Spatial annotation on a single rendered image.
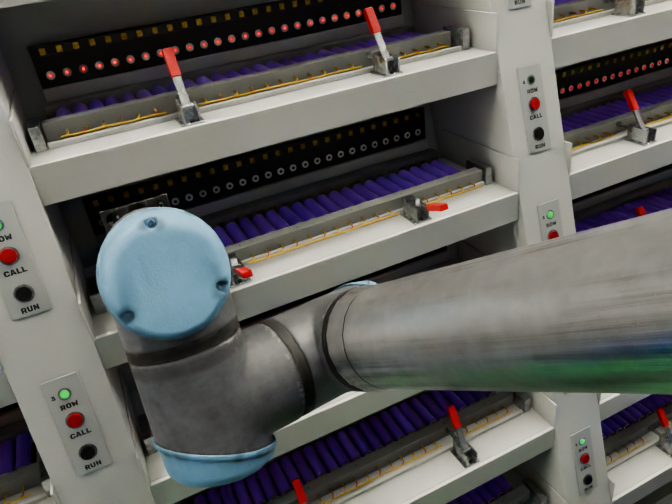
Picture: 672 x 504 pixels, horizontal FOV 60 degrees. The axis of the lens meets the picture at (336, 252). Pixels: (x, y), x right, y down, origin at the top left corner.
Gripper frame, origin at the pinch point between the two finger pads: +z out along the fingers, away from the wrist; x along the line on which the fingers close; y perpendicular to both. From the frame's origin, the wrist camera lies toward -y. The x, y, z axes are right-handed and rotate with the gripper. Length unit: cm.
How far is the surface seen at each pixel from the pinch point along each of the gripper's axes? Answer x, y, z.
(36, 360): 14.9, -6.5, -8.1
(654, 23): -82, 12, -9
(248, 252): -12.0, -3.2, -3.3
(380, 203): -31.9, -2.3, -3.6
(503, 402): -47, -42, 2
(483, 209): -45.4, -7.2, -7.8
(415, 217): -34.9, -5.2, -7.2
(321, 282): -19.4, -9.4, -7.0
